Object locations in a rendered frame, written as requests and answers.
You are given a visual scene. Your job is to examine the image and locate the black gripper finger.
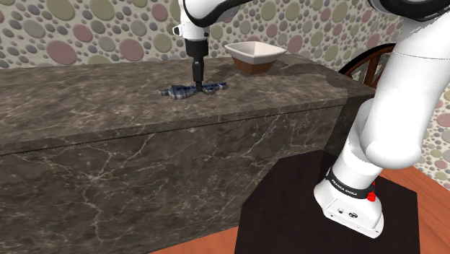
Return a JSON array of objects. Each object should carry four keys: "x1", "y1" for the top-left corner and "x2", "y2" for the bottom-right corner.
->
[{"x1": 191, "y1": 60, "x2": 205, "y2": 93}]

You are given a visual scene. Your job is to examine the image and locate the blue striped flat object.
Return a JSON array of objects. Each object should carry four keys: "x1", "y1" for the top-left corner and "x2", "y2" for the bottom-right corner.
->
[{"x1": 156, "y1": 82, "x2": 229, "y2": 101}]

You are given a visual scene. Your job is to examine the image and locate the white and brown square bowl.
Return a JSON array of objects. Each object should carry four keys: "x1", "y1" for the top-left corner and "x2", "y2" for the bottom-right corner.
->
[{"x1": 224, "y1": 40, "x2": 288, "y2": 75}]

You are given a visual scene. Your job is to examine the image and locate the brown marble counter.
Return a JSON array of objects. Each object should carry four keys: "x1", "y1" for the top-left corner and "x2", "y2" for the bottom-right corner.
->
[{"x1": 0, "y1": 53, "x2": 376, "y2": 254}]

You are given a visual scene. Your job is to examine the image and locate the brown wooden chair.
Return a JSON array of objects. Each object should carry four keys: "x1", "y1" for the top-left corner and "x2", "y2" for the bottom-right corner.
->
[{"x1": 337, "y1": 43, "x2": 397, "y2": 89}]

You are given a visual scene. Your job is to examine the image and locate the dark robot stand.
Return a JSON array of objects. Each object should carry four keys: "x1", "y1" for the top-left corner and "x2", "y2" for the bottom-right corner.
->
[{"x1": 234, "y1": 149, "x2": 421, "y2": 254}]

